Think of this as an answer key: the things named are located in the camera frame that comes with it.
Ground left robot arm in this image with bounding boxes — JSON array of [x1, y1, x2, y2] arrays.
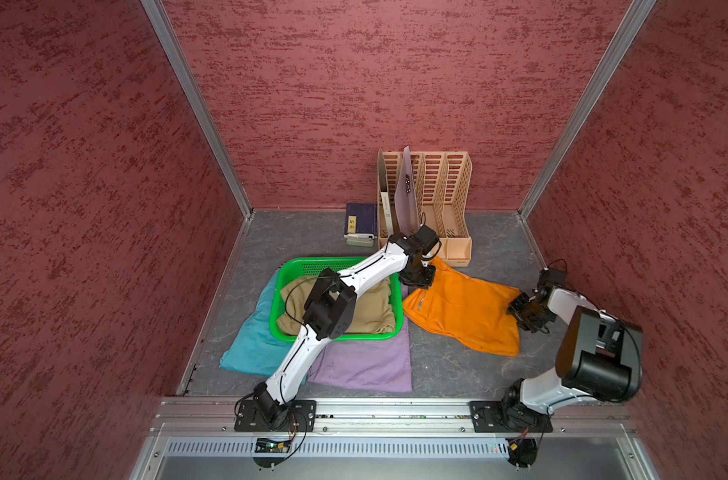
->
[[251, 225, 440, 430]]

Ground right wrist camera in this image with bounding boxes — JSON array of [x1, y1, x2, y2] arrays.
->
[[536, 268, 566, 297]]

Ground white booklet in organizer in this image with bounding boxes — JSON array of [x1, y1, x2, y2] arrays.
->
[[379, 188, 394, 238]]

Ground dark blue book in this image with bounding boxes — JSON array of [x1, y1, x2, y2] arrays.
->
[[344, 203, 378, 247]]

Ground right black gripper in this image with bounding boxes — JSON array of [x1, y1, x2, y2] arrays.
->
[[505, 290, 556, 331]]

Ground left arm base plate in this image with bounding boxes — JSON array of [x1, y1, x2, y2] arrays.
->
[[234, 399, 317, 433]]

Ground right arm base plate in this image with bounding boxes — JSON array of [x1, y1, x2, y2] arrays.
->
[[468, 401, 553, 434]]

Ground khaki pants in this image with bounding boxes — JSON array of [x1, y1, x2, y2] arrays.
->
[[276, 275, 396, 337]]

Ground orange pants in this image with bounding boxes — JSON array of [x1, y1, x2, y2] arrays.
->
[[403, 258, 521, 357]]

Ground beige file organizer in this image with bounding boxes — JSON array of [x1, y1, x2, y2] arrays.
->
[[376, 151, 472, 267]]

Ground purple folded pants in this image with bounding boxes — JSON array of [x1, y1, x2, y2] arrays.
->
[[307, 327, 412, 393]]

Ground right aluminium corner post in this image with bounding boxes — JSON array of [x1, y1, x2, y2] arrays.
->
[[518, 0, 659, 220]]

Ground aluminium front rail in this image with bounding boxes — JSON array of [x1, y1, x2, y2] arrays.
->
[[131, 396, 658, 479]]

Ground left aluminium corner post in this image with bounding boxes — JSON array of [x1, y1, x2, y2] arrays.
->
[[139, 0, 256, 220]]

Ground aluminium corner post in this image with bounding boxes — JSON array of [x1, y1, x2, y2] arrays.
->
[[518, 0, 659, 220], [139, 0, 256, 220]]

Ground teal folded pants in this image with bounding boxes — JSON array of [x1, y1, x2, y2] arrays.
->
[[219, 271, 292, 377]]

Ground green plastic basket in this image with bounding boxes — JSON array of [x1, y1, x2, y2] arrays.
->
[[269, 256, 404, 345]]

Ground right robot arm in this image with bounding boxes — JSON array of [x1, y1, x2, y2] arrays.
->
[[500, 287, 643, 432]]

